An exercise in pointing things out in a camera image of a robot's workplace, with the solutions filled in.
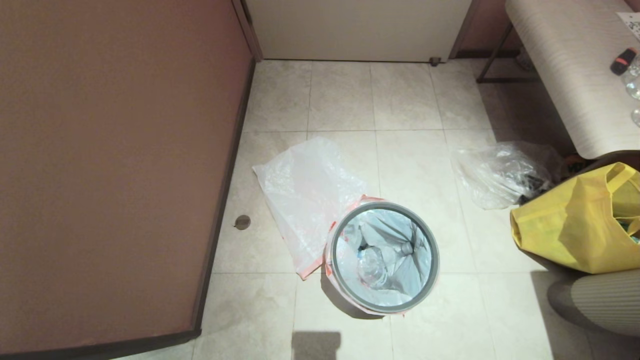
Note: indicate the small metal door stopper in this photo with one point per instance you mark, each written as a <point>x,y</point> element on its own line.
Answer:
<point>434,61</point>

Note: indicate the green printed package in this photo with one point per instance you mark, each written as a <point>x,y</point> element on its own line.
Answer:
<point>575,164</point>

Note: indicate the black orange marker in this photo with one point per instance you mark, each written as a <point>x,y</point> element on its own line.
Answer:
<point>623,61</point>

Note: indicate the round metal floor plate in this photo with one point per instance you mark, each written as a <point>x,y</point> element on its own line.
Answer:
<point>242,222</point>

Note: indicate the white door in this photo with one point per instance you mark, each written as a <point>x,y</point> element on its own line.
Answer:
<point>360,30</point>

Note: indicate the dark metal table frame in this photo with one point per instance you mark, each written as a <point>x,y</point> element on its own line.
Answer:
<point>492,60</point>

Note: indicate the yellow shopping bag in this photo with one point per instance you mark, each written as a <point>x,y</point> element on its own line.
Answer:
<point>565,230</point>

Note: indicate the small grey patterned object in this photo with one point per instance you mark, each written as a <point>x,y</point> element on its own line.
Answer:
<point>525,60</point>

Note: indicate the clear crumpled plastic bag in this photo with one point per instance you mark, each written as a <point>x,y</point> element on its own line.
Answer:
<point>495,175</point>

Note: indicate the used white pink trash bag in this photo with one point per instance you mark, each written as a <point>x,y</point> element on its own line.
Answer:
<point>390,235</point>

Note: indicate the fresh white pink trash bag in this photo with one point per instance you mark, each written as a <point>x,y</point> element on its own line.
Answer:
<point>305,195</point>

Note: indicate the grey ribbed stool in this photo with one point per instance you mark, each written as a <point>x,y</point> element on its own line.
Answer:
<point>600,300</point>

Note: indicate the white printed paper sheet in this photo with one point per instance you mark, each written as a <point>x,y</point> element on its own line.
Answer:
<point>631,22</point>

